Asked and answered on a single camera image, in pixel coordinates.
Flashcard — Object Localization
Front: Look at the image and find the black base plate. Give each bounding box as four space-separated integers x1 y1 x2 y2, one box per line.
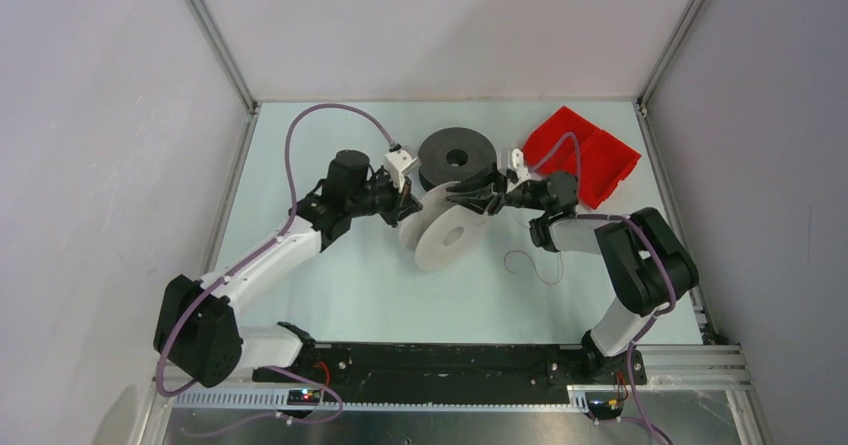
289 342 647 406

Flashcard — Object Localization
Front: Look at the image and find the dark grey spool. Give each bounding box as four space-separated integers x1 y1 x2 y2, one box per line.
418 127 497 191

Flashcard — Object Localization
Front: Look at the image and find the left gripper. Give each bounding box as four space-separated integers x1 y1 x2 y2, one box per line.
346 166 421 228

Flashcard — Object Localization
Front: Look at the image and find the white translucent spool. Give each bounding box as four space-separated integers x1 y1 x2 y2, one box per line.
399 181 489 272

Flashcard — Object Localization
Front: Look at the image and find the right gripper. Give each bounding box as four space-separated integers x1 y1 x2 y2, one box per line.
446 160 549 215

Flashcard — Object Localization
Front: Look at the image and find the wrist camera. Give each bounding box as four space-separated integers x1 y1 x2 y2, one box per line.
496 147 531 193
384 145 420 192

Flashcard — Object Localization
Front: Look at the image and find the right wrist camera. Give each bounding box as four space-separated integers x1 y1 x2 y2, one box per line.
496 147 531 193

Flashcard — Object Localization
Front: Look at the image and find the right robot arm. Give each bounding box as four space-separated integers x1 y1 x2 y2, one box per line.
447 171 700 383

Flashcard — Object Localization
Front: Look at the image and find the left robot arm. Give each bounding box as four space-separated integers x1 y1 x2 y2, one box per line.
153 146 422 388

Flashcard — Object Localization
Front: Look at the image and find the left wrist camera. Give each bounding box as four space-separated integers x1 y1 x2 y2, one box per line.
384 145 420 192

